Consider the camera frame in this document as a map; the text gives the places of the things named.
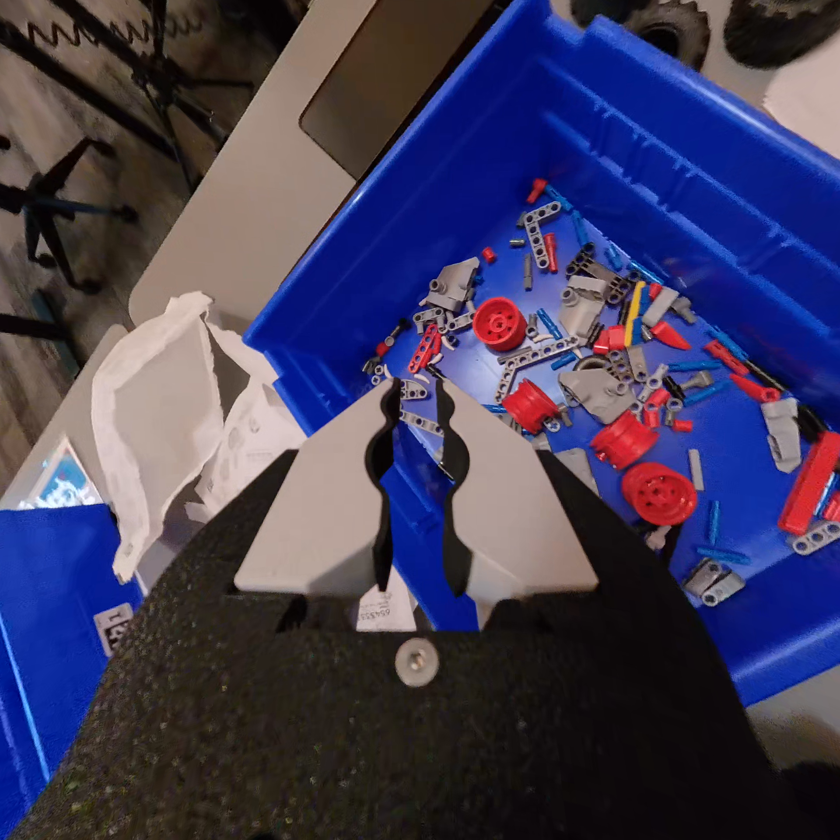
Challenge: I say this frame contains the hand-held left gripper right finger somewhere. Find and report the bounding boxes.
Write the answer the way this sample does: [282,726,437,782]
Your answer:
[435,379,599,630]

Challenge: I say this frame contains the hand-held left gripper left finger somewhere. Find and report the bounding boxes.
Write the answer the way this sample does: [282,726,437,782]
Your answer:
[234,379,403,599]

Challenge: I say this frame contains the pile of building brick pieces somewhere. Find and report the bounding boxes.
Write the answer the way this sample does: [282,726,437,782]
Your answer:
[364,177,840,608]

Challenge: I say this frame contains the large blue plastic bin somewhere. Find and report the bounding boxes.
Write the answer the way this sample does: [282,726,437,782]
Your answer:
[243,0,840,706]

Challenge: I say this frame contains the printed white paper bag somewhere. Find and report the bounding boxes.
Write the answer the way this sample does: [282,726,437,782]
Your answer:
[187,322,309,522]

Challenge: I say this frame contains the red toy wheel rim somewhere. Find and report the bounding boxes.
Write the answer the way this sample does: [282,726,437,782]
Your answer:
[472,297,527,349]
[591,410,659,470]
[621,461,698,526]
[502,379,565,435]

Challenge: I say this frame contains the white barcode paper slip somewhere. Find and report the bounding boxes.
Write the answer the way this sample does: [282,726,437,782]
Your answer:
[354,577,421,632]

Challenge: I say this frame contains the torn white paper bag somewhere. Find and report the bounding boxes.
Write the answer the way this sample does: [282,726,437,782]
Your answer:
[91,292,227,585]

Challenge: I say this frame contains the grey bin label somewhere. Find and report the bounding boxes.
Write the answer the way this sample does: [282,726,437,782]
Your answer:
[94,602,135,657]

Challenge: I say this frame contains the blue picture booklet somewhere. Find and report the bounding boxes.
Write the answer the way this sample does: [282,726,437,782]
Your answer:
[16,436,106,509]

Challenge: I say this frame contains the small blue plastic bin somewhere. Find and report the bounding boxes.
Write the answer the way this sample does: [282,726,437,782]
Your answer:
[0,502,148,824]

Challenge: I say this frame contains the black office chair base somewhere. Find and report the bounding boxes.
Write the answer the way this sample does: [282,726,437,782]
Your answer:
[0,134,139,293]

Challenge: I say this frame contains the black tripod stand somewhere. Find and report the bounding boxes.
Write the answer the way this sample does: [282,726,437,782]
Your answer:
[0,0,257,191]

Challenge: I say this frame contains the white paper sheet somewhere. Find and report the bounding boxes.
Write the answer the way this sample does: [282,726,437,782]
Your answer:
[761,59,840,158]

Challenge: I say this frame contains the black toy tyre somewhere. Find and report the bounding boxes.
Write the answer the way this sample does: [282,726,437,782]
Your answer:
[571,0,711,70]
[724,0,829,70]

